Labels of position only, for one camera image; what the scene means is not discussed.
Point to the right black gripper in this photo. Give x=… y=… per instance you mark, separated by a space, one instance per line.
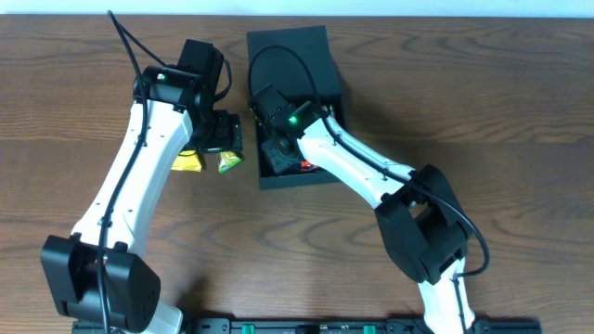
x=279 y=155

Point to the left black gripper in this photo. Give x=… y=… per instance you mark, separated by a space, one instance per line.
x=223 y=134

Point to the red Pringles can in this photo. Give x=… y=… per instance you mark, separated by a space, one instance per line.
x=307 y=167

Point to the green snack packet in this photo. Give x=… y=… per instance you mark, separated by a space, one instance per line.
x=228 y=160

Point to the yellow snack packet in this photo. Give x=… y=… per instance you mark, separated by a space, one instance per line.
x=187 y=161

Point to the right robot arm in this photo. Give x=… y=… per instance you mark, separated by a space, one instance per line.
x=423 y=228

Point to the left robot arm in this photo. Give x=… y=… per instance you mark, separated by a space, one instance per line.
x=98 y=273

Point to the black open gift box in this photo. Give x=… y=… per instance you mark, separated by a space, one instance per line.
x=282 y=58

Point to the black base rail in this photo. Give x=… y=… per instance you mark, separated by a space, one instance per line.
x=391 y=326

